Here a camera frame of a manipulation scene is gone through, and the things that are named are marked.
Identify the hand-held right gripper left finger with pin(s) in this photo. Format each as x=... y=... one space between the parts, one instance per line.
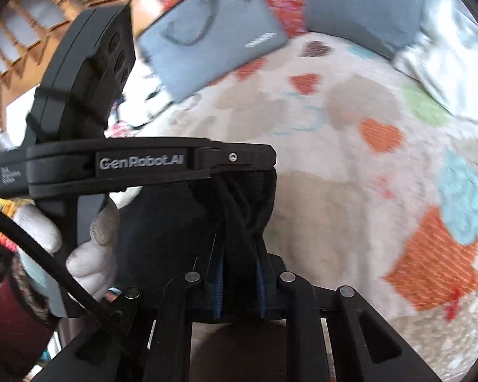
x=219 y=288

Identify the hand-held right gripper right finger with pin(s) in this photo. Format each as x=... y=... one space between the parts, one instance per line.
x=261 y=290

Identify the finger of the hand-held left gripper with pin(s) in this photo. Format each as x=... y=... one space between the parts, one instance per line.
x=243 y=158

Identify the black pants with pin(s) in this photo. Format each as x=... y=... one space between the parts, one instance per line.
x=163 y=234

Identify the person's left hand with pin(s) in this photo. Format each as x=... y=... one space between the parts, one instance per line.
x=89 y=264

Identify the heart printed blanket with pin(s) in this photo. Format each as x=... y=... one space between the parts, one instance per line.
x=322 y=159

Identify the grey laptop bag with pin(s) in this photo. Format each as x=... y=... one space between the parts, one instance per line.
x=211 y=36

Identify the red patterned cloth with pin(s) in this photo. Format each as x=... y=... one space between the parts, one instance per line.
x=286 y=4

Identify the grey pillow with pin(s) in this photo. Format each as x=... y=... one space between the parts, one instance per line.
x=362 y=8

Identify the dark red cloth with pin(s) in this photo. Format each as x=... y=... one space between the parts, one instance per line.
x=8 y=326

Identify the white crumpled cloth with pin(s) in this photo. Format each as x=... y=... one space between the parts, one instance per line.
x=454 y=67

